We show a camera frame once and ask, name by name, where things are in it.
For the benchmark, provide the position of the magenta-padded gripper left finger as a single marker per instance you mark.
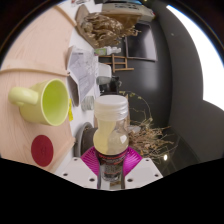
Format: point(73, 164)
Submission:
point(90, 163)

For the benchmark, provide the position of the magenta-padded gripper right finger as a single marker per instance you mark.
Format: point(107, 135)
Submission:
point(135, 163)

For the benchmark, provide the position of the clear white-capped drink bottle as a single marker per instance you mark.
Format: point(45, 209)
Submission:
point(111, 143)

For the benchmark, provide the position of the grey plant pot saucer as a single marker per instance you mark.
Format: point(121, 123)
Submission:
point(78, 140)

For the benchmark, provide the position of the dried plant in grey pot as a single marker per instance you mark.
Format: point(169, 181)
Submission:
point(150, 140)

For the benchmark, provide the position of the round ceiling spotlight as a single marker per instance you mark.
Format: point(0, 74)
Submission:
point(165, 156)

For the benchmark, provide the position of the flat round red coaster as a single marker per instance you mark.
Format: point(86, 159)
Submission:
point(42, 150)

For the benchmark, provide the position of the yellow sticky note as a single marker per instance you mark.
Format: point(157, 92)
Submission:
point(70, 111)

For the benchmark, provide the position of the small grey bowl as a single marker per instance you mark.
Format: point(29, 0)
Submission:
point(87, 103)

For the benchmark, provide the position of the yellow-green mug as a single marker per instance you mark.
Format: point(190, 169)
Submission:
point(50, 103)

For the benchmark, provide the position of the black appliance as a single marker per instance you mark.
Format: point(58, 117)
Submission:
point(110, 86)

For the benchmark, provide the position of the light plywood board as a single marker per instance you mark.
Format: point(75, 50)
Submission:
point(36, 40)
point(13, 140)

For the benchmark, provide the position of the white chair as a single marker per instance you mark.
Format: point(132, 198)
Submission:
point(104, 71)

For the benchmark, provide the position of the folded newspaper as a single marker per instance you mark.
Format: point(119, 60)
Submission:
point(83, 66)

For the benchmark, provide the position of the wooden easel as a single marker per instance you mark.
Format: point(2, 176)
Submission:
point(115, 63)

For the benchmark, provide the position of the brown carved sculpture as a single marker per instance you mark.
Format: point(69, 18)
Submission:
point(103, 30)

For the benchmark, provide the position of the white cabinet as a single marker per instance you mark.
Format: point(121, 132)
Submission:
point(126, 11)

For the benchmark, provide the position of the black wall screen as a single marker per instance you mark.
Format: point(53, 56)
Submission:
point(141, 41)

